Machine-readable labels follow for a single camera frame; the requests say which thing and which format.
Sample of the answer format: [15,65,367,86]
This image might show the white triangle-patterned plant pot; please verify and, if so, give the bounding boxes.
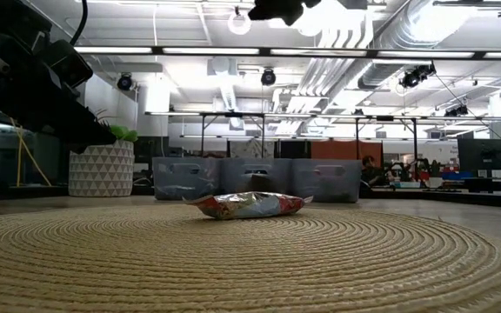
[68,139,135,198]

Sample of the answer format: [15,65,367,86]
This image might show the silver ventilation duct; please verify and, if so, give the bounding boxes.
[357,0,456,90]

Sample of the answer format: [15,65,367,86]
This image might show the black desk monitor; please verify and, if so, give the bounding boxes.
[457,137,501,173]

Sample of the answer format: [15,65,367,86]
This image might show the green artificial plant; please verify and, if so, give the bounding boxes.
[96,108,139,143]

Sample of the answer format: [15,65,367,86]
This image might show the orange partition panel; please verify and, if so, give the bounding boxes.
[310,139,384,188]

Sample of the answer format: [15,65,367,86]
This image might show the round white ceiling lamp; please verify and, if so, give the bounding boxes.
[227,10,253,37]

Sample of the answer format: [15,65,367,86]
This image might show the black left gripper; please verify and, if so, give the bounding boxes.
[0,32,117,153]

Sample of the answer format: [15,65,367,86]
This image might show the black ceiling spotlight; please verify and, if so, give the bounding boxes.
[444,104,470,118]
[116,72,136,92]
[399,63,437,90]
[259,67,277,87]

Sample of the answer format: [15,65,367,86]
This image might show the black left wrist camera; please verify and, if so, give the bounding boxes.
[39,38,95,90]

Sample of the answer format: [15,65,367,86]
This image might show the person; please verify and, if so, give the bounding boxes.
[360,155,390,188]

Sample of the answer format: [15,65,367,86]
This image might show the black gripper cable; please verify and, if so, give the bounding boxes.
[69,0,90,47]

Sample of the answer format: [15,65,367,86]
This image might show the yellow extension cable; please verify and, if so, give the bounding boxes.
[9,116,52,188]

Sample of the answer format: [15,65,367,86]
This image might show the round woven straw placemat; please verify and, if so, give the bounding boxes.
[0,203,501,313]

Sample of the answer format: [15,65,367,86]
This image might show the long ceiling light strip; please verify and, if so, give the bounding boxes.
[74,44,501,61]

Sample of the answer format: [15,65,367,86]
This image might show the red chocolate chip granola bar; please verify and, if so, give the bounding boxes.
[182,190,314,221]

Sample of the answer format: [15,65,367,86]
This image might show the small background potted plant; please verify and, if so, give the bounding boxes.
[424,160,446,190]

